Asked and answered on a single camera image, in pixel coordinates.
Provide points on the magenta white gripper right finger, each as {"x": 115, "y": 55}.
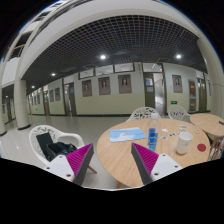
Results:
{"x": 153, "y": 166}

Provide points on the framed portrait poster right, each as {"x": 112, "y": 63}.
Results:
{"x": 177, "y": 84}

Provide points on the clear plastic water bottle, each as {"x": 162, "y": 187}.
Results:
{"x": 153, "y": 131}

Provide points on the framed portrait poster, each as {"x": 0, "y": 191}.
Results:
{"x": 177, "y": 84}
{"x": 86, "y": 88}
{"x": 124, "y": 82}
{"x": 104, "y": 86}

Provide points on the white paper cup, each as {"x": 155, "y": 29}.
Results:
{"x": 183, "y": 143}

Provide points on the white chair behind table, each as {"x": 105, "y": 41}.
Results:
{"x": 143, "y": 113}

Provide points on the white plastic chair left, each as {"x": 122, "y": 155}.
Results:
{"x": 55, "y": 135}

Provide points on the framed portrait poster centre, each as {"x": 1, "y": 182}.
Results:
{"x": 124, "y": 82}

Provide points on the round wooden table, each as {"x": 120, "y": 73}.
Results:
{"x": 212, "y": 125}
{"x": 118, "y": 158}

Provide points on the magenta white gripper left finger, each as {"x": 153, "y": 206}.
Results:
{"x": 72, "y": 167}

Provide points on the white chair far right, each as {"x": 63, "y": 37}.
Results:
{"x": 177, "y": 112}

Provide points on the white round pillar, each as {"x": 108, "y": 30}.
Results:
{"x": 21, "y": 111}

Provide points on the blue white booklet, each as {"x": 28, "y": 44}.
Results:
{"x": 128, "y": 134}

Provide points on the framed portrait poster left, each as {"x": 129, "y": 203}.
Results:
{"x": 86, "y": 88}

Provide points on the black bag on chair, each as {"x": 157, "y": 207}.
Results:
{"x": 51, "y": 149}

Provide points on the open wooden door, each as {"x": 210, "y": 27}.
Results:
{"x": 149, "y": 90}

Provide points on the red round coaster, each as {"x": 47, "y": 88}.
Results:
{"x": 201, "y": 147}

